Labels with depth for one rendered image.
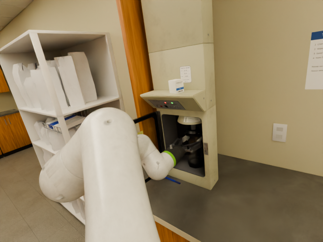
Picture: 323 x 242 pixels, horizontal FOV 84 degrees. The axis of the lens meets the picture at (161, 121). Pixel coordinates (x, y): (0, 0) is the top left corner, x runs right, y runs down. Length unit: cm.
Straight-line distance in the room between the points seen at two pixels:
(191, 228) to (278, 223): 37
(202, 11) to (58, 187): 79
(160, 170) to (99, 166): 53
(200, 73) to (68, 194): 69
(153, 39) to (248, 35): 55
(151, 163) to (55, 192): 44
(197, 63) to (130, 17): 43
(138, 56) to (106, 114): 71
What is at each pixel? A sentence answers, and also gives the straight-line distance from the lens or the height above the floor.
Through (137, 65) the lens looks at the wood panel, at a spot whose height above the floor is 166.
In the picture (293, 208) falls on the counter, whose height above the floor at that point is 94.
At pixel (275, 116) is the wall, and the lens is 127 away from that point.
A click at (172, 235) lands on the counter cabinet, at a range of 109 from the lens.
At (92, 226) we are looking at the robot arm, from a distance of 28.
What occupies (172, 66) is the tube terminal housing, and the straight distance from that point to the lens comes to 94.
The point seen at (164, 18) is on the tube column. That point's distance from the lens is 97.
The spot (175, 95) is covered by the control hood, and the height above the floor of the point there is 151.
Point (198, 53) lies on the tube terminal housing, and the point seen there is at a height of 167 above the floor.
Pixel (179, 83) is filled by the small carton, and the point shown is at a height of 155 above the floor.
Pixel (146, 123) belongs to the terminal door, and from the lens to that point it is 101.
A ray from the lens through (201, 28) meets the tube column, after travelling 86.
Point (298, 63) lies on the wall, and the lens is 121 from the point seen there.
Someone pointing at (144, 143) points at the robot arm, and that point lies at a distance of 80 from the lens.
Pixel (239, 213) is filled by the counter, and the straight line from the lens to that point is 102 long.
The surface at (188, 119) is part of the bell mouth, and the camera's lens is 99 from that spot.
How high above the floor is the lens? 166
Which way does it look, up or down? 18 degrees down
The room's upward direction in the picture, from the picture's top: 8 degrees counter-clockwise
